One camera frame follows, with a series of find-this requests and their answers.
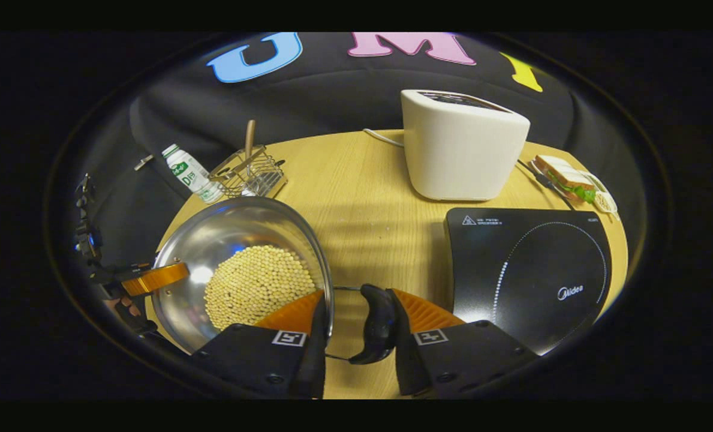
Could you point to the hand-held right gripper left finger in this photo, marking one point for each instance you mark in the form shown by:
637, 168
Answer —
314, 360

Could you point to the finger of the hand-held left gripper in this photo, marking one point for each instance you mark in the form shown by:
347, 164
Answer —
140, 326
155, 279

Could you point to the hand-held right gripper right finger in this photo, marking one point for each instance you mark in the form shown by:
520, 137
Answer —
405, 360

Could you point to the pile of yellow soybeans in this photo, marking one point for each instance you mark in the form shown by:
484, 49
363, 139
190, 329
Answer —
254, 285

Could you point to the black induction cooktop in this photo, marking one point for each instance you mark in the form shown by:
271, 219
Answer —
512, 282

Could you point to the white drink bottle green label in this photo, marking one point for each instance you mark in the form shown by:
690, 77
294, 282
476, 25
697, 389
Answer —
189, 174

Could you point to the white toaster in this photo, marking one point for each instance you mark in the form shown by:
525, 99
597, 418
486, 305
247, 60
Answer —
461, 150

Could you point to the sandwich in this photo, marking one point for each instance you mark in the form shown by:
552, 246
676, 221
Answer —
563, 177

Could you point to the black backdrop cloth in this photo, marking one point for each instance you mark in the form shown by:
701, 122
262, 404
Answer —
332, 96

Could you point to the white divided dish of grains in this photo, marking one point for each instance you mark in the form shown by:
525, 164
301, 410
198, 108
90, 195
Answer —
605, 201

